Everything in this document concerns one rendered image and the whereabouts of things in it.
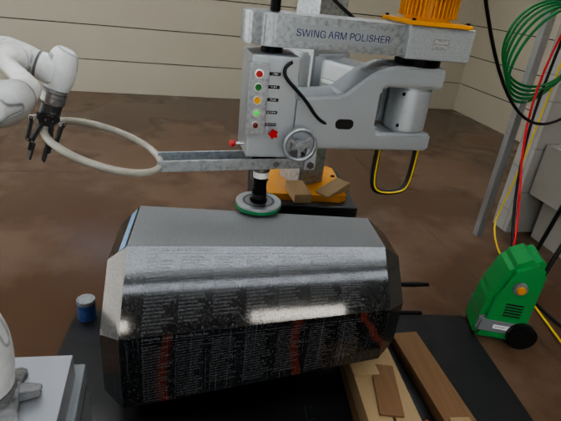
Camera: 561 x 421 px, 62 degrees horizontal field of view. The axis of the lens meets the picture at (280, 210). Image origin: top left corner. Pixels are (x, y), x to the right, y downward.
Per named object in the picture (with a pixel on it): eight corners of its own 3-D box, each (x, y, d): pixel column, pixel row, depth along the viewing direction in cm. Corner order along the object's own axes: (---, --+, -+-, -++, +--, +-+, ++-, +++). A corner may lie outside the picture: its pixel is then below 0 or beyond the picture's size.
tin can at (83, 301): (96, 322, 264) (94, 303, 259) (77, 323, 261) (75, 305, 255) (97, 310, 273) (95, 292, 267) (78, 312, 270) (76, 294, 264)
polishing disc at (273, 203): (289, 209, 216) (289, 206, 215) (247, 215, 206) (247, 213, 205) (268, 190, 232) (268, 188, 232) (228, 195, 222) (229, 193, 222)
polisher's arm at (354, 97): (402, 157, 238) (426, 58, 216) (425, 174, 218) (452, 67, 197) (262, 154, 220) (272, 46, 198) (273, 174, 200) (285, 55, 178)
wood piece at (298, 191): (284, 187, 269) (285, 180, 267) (300, 188, 271) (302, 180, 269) (293, 202, 252) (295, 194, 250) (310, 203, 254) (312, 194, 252)
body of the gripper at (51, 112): (42, 103, 169) (36, 127, 172) (66, 109, 175) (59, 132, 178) (37, 96, 174) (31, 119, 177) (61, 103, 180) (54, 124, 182)
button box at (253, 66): (262, 133, 193) (269, 62, 181) (264, 134, 191) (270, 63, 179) (244, 132, 191) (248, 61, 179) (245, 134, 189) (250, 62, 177)
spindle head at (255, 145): (310, 148, 225) (323, 51, 205) (325, 164, 206) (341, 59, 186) (236, 146, 216) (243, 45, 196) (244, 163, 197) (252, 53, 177)
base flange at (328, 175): (257, 167, 305) (258, 160, 303) (330, 171, 312) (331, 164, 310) (262, 199, 262) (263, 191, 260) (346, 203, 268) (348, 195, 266)
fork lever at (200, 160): (305, 155, 224) (306, 145, 222) (317, 170, 208) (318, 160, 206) (158, 159, 208) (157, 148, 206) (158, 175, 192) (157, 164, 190)
